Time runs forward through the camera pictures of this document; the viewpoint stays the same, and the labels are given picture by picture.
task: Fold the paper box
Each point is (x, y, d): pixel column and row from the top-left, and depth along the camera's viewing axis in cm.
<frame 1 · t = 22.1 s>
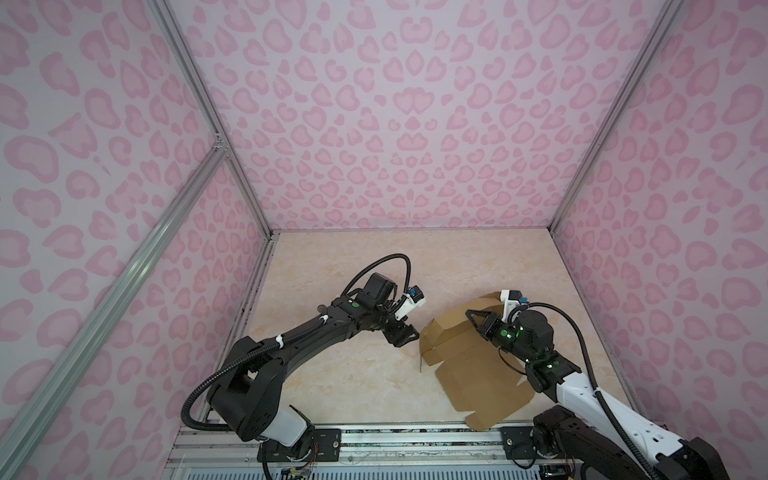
left hand: (413, 322, 82), fingers open
right hand: (467, 312, 78), fingers closed
flat brown cardboard box: (474, 375, 86), on the table

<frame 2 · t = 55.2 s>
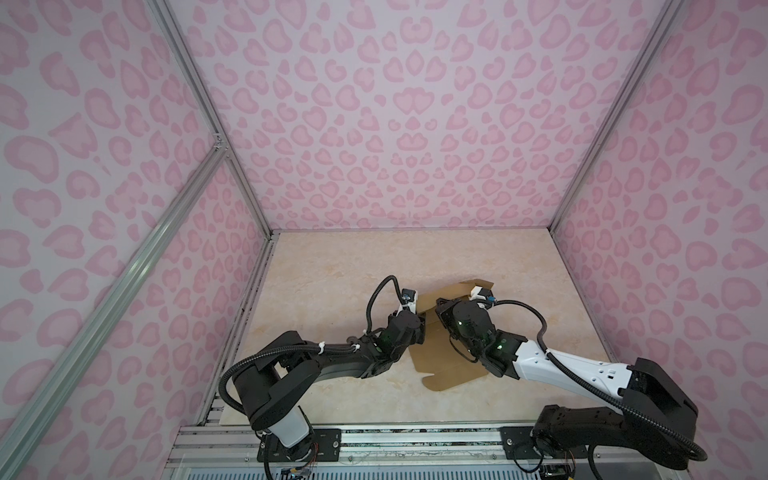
left hand: (423, 309, 86), fingers open
right hand: (431, 298, 80), fingers closed
flat brown cardboard box: (432, 357, 89), on the table

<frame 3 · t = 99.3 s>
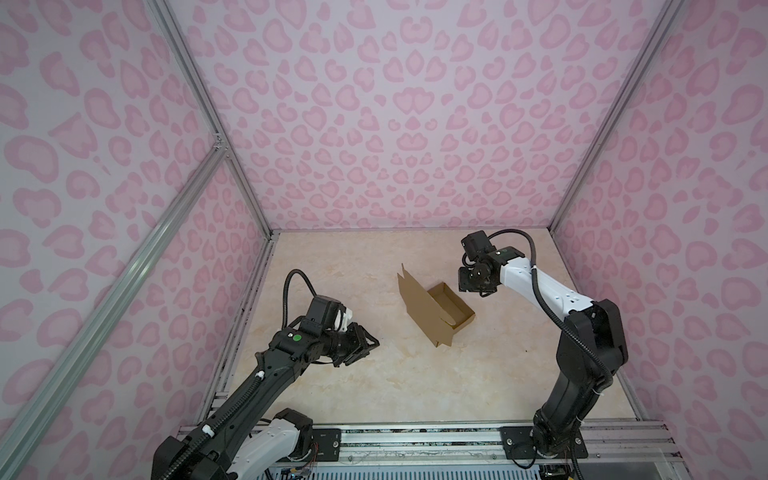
left hand: (377, 342, 75), fingers open
right hand: (468, 281, 90), fingers open
flat brown cardboard box: (438, 311, 72), point 25 cm above the table

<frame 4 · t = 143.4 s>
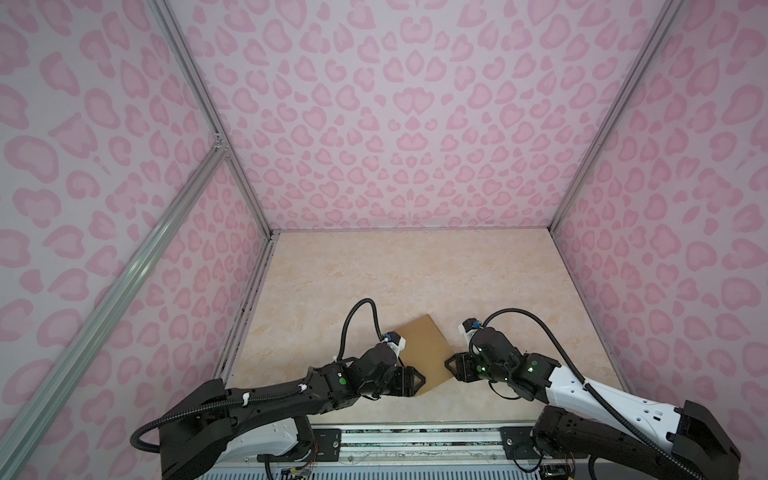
left hand: (422, 379, 75), fingers open
right hand: (451, 364, 79), fingers open
flat brown cardboard box: (424, 352, 95), on the table

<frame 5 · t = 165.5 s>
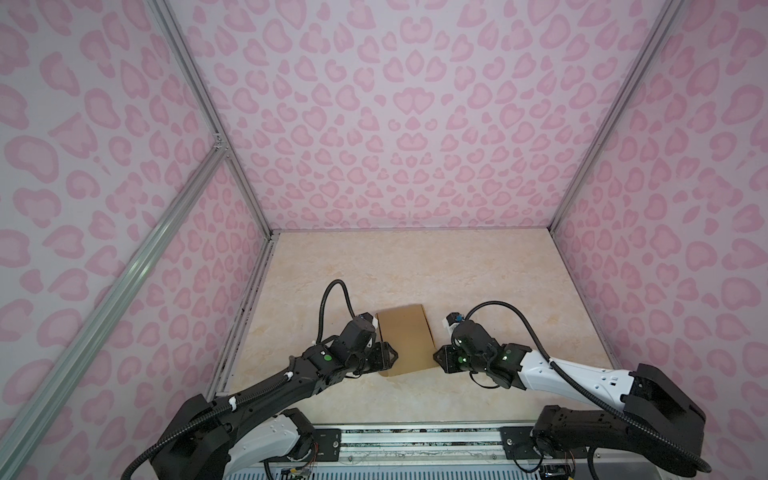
left hand: (396, 353, 80), fingers open
right hand: (435, 357, 81), fingers closed
flat brown cardboard box: (407, 330, 90), point 5 cm above the table

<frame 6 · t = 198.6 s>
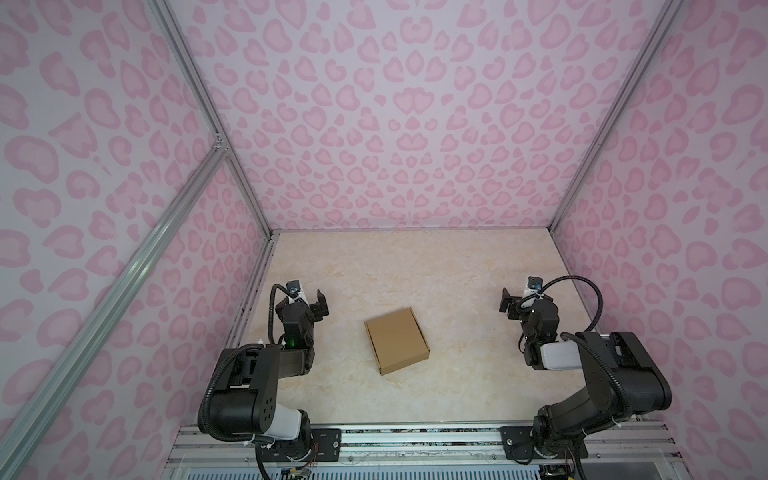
left hand: (304, 290, 90), fingers open
right hand: (523, 287, 92), fingers open
flat brown cardboard box: (398, 340, 88), point 6 cm above the table

